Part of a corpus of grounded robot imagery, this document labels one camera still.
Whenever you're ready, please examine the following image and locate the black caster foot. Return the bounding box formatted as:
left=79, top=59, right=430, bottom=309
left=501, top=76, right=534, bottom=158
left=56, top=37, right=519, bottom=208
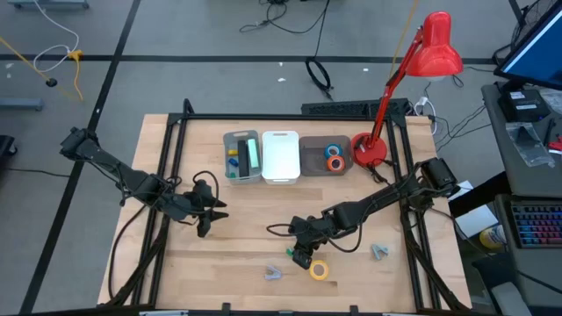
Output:
left=0, top=134, right=18, bottom=158

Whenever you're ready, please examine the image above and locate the grey padded seat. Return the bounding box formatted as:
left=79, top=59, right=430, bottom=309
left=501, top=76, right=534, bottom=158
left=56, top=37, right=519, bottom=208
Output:
left=490, top=280, right=532, bottom=316

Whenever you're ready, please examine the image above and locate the red desk lamp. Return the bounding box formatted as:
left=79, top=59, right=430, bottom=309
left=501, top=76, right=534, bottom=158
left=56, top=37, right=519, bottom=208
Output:
left=349, top=11, right=465, bottom=169

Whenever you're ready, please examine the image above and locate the translucent dark plastic bin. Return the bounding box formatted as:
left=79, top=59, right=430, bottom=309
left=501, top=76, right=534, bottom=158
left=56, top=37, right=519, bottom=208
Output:
left=298, top=134, right=353, bottom=177

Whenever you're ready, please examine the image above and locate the grey plastic bin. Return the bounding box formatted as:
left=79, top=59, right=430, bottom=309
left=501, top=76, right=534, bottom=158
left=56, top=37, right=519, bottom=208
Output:
left=222, top=129, right=263, bottom=184

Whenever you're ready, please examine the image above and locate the loose black floor cable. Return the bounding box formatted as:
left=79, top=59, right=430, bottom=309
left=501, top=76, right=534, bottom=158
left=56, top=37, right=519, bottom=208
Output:
left=239, top=0, right=331, bottom=35

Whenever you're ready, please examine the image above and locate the dark grey desk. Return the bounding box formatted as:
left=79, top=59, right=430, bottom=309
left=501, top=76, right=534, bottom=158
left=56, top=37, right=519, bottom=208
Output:
left=494, top=192, right=562, bottom=308
left=481, top=81, right=562, bottom=198

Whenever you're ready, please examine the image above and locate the coiled black cable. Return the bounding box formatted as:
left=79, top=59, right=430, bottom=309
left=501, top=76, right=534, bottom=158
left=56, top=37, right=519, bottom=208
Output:
left=305, top=56, right=334, bottom=101

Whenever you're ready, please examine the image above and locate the black lamp cable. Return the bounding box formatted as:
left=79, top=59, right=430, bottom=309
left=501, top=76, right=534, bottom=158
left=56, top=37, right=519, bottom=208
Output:
left=368, top=161, right=395, bottom=186

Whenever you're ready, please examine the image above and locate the white plug adapter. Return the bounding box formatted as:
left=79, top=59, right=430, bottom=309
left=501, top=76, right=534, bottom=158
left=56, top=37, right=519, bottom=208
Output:
left=414, top=96, right=436, bottom=116

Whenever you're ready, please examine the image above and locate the yellow hanging cord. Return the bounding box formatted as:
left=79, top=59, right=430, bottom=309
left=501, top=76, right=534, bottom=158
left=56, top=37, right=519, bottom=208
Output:
left=389, top=0, right=421, bottom=80

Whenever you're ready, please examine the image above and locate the grey metal floor base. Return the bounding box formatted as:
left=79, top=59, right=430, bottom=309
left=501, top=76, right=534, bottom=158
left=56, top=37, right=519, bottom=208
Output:
left=0, top=97, right=45, bottom=111
left=7, top=0, right=90, bottom=11

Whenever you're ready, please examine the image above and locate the clear plastic bag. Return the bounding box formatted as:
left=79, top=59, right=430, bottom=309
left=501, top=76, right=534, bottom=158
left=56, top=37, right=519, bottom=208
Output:
left=504, top=121, right=557, bottom=168

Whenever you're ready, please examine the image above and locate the black floor fan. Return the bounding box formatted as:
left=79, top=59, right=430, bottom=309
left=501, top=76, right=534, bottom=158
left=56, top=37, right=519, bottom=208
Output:
left=511, top=0, right=545, bottom=45

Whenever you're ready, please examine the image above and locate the backlit black keyboard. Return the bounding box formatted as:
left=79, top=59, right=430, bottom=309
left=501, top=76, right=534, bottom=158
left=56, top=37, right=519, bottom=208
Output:
left=511, top=202, right=562, bottom=249

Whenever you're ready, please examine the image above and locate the mint green stapler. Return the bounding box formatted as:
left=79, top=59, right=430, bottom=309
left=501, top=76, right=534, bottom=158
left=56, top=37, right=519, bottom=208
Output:
left=247, top=138, right=260, bottom=170

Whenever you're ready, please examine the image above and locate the computer monitor blue screen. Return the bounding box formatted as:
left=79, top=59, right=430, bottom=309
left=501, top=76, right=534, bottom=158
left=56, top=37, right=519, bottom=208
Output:
left=494, top=0, right=562, bottom=92

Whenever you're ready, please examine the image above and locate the orange tape roll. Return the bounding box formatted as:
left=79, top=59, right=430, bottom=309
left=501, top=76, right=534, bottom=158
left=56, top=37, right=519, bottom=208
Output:
left=326, top=154, right=347, bottom=173

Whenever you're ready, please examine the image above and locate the white paper sheet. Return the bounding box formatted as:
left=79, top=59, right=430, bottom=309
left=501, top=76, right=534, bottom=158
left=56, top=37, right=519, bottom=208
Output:
left=454, top=204, right=500, bottom=239

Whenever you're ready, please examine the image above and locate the black box with labels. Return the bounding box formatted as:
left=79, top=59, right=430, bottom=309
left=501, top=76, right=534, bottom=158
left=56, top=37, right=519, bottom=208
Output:
left=497, top=89, right=551, bottom=123

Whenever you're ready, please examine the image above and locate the white plastic bin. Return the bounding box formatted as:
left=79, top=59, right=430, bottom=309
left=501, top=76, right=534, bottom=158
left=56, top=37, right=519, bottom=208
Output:
left=261, top=130, right=301, bottom=185

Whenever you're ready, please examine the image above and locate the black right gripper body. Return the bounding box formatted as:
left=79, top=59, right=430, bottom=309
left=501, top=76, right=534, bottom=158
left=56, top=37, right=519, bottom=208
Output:
left=289, top=214, right=330, bottom=270

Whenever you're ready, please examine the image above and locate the yellow round container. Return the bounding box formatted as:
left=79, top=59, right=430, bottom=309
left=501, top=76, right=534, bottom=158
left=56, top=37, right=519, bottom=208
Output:
left=479, top=224, right=507, bottom=250

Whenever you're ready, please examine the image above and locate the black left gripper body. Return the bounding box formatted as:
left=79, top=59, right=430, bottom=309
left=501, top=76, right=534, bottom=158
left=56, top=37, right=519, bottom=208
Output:
left=173, top=179, right=216, bottom=239

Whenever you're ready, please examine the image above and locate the yellow floor cable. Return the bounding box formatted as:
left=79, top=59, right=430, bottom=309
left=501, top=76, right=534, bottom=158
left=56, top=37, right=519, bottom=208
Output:
left=67, top=49, right=85, bottom=103

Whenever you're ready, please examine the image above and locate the white floor cable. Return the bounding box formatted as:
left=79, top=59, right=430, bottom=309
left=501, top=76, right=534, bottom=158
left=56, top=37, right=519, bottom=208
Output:
left=32, top=0, right=81, bottom=74

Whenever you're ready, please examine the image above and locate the yellow tape roll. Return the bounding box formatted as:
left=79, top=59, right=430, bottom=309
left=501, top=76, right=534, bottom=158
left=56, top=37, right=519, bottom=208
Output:
left=309, top=259, right=330, bottom=281

